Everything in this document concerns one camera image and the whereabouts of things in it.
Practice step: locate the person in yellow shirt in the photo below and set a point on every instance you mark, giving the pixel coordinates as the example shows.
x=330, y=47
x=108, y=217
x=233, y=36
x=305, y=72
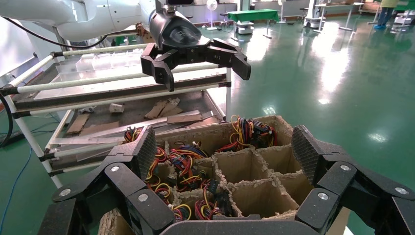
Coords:
x=385, y=13

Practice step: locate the green cloth table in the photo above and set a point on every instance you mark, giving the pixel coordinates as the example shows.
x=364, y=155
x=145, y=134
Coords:
x=253, y=14
x=407, y=5

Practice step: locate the brown cardboard scrap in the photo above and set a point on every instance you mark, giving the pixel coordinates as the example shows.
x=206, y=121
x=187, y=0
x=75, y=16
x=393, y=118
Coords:
x=184, y=118
x=77, y=124
x=162, y=108

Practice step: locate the white pipe frame cart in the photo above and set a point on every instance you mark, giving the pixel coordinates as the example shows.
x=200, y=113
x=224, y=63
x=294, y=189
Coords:
x=97, y=95

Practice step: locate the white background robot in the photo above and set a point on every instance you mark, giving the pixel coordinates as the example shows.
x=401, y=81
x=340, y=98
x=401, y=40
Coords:
x=244, y=27
x=403, y=20
x=313, y=18

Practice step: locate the brown cardboard stack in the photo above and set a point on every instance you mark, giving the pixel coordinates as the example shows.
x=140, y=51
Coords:
x=369, y=6

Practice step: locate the clear acrylic strip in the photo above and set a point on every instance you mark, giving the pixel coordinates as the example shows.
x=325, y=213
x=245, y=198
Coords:
x=129, y=127

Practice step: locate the round stool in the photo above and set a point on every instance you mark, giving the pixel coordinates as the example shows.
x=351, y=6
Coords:
x=224, y=18

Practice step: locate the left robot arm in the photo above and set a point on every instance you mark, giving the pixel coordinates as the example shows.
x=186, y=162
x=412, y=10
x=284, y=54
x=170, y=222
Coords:
x=81, y=19

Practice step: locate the small white block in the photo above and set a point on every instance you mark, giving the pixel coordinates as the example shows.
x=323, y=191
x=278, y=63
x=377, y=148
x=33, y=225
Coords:
x=116, y=108

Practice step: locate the brown cardboard box with dividers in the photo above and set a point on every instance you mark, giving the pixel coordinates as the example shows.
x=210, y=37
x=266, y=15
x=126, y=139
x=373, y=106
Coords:
x=259, y=198

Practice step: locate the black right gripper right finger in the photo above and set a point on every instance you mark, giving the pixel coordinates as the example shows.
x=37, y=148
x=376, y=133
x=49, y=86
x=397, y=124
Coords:
x=337, y=175

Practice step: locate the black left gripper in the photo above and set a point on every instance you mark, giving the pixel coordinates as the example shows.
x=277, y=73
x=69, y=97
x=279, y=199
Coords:
x=176, y=32

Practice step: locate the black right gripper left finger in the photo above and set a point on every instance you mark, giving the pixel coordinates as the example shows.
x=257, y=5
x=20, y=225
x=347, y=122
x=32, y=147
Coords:
x=126, y=181

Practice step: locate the white standing fan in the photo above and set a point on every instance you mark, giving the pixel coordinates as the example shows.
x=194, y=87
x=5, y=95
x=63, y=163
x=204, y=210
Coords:
x=211, y=6
x=282, y=6

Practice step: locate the clear plastic divider tray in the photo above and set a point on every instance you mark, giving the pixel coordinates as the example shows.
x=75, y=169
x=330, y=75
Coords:
x=97, y=63

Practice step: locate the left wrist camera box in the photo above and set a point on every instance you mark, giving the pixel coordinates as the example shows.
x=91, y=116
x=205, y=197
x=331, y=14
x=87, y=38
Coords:
x=178, y=2

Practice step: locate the white background table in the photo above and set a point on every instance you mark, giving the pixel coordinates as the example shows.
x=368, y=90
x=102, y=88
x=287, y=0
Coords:
x=340, y=5

